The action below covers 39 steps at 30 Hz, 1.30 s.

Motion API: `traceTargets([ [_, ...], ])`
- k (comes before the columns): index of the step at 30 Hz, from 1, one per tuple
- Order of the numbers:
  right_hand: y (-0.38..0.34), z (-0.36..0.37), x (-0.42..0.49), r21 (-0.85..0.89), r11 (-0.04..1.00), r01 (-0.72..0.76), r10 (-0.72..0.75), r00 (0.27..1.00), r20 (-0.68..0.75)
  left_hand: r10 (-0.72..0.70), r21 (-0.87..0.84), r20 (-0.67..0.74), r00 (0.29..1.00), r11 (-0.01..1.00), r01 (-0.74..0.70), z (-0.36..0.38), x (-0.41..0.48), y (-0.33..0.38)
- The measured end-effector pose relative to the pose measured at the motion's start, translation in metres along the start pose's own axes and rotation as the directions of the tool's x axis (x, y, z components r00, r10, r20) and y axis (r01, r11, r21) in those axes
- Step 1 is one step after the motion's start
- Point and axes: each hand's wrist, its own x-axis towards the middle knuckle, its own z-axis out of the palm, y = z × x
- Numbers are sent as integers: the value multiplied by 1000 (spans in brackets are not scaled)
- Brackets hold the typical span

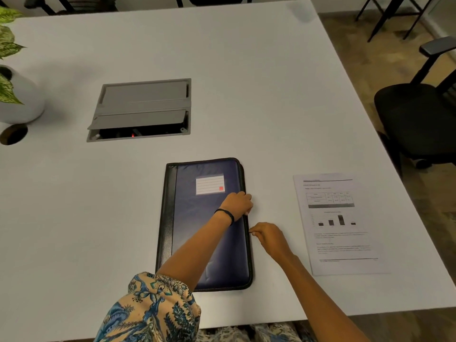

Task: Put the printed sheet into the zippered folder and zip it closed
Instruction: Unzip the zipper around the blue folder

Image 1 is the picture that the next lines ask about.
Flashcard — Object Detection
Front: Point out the person's right hand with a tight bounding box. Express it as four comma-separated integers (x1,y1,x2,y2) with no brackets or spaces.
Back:
248,222,296,264

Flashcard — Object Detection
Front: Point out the person's left hand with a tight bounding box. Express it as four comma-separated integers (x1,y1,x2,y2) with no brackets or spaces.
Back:
219,191,254,225

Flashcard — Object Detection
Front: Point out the blue zippered folder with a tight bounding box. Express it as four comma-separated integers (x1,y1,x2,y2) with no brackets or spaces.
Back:
155,157,254,293

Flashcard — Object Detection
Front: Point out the printed paper sheet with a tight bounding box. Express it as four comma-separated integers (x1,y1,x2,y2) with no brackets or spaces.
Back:
293,173,391,276

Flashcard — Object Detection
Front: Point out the person's right forearm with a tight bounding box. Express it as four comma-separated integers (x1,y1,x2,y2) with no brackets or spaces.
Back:
281,254,371,342

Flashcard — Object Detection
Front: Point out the person's left forearm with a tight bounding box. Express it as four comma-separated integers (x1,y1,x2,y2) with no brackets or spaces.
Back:
156,217,232,293

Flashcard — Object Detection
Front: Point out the black wristband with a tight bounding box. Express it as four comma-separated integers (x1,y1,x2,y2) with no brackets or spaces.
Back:
215,208,236,226

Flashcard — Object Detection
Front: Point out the floral patterned dress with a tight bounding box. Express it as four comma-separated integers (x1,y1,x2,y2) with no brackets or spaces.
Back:
93,272,318,342

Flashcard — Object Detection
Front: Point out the black mesh-back office chair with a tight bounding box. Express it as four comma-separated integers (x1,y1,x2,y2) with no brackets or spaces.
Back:
374,36,456,171

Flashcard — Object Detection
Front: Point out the white round plant pot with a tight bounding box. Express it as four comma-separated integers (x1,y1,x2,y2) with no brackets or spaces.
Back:
0,65,46,124

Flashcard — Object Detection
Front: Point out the black metal high stool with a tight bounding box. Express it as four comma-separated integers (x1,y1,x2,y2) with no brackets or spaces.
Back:
355,0,437,43

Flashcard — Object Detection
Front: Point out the black ribbed-back office chair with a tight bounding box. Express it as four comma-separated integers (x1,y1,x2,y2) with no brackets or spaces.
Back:
24,0,118,16

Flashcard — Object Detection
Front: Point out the grey table cable box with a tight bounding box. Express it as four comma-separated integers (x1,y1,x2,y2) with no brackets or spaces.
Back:
86,78,192,143

